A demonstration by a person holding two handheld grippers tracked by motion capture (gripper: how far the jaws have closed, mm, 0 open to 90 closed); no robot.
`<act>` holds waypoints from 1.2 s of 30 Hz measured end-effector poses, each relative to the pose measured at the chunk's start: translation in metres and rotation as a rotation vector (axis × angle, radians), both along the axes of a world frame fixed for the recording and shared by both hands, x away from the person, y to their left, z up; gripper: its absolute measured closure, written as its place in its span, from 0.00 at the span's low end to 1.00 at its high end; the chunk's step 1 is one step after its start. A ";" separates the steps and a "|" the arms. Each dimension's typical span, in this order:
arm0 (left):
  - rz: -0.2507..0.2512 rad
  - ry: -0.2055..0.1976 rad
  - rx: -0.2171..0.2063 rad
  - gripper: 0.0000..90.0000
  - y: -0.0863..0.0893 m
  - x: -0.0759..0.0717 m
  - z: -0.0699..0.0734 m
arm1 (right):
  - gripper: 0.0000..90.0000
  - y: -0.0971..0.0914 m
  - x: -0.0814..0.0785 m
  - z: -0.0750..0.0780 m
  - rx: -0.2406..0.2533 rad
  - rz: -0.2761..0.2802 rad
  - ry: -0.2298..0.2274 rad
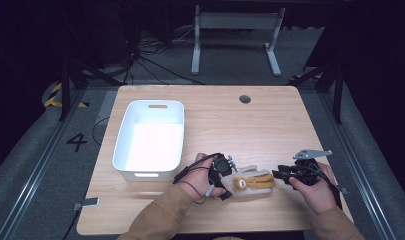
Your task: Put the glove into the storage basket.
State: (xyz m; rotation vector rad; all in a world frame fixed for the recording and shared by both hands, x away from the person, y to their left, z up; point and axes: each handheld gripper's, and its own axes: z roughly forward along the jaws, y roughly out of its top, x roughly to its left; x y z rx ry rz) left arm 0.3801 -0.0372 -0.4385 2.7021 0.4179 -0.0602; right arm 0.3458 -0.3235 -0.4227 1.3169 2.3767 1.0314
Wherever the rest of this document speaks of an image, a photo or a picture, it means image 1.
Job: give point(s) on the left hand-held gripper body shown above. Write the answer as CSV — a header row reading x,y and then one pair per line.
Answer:
x,y
220,166

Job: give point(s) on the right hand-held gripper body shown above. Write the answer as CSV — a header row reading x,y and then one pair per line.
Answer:
x,y
306,171

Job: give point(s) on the cream glove with bear ornament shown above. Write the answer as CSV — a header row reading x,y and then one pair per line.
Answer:
x,y
256,182

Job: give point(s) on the cream glove with brown fingers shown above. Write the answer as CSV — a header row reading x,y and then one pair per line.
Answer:
x,y
248,169

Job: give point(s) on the white plastic bin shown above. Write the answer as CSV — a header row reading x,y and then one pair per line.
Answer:
x,y
150,146

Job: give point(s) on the person's left hand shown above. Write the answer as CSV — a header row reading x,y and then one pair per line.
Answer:
x,y
198,181

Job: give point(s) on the person's right hand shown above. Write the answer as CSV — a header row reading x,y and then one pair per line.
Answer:
x,y
318,196

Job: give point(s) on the black metal stand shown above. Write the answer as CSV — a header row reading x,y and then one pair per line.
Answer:
x,y
65,90
338,90

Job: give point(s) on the grey metal desk frame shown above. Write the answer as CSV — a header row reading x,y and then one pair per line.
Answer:
x,y
236,20

